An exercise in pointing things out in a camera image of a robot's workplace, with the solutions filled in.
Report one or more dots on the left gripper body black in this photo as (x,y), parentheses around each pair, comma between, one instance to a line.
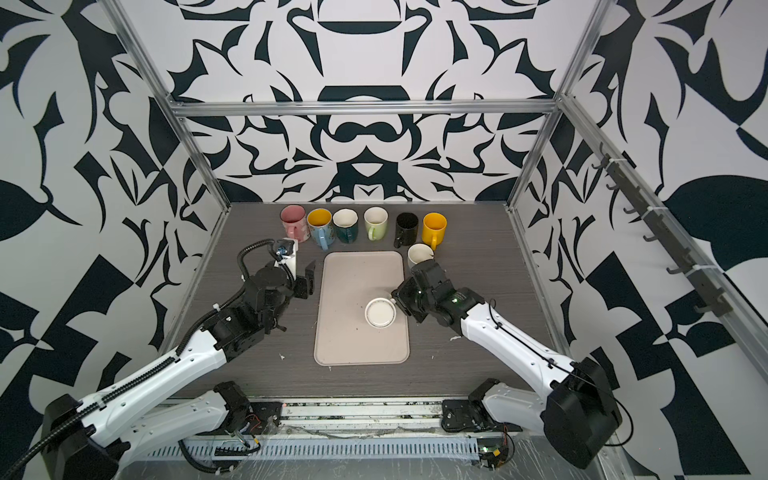
(299,288)

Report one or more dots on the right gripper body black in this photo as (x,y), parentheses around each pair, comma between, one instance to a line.
(414,301)

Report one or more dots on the grey mug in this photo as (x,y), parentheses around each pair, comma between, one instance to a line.
(419,253)

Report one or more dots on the white mug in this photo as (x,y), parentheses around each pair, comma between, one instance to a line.
(380,312)

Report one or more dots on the yellow mug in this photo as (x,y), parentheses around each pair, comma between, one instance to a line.
(433,229)

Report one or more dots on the black mug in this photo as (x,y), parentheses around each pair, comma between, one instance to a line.
(406,230)

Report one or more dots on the pink floral mug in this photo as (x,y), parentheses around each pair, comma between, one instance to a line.
(293,218)

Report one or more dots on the light blue mug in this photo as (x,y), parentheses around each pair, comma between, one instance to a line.
(320,221)

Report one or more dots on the light green mug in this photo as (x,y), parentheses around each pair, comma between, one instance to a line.
(376,222)

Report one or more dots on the dark green mug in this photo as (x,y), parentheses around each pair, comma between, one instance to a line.
(345,223)

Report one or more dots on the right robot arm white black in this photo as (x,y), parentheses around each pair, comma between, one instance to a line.
(572,403)

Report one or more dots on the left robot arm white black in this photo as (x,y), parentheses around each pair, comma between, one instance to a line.
(101,434)

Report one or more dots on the beige serving tray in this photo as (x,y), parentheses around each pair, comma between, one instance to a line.
(350,280)

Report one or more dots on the green light controller board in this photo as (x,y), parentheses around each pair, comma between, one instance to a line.
(494,453)

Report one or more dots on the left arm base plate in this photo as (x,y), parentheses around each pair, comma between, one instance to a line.
(263,417)

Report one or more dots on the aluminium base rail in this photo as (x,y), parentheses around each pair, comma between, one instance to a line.
(380,417)

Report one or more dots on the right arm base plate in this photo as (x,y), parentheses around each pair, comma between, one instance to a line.
(463,415)

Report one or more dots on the white cable duct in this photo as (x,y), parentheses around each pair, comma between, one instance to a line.
(458,448)

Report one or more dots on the wall hook rail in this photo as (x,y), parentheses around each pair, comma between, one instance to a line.
(666,231)

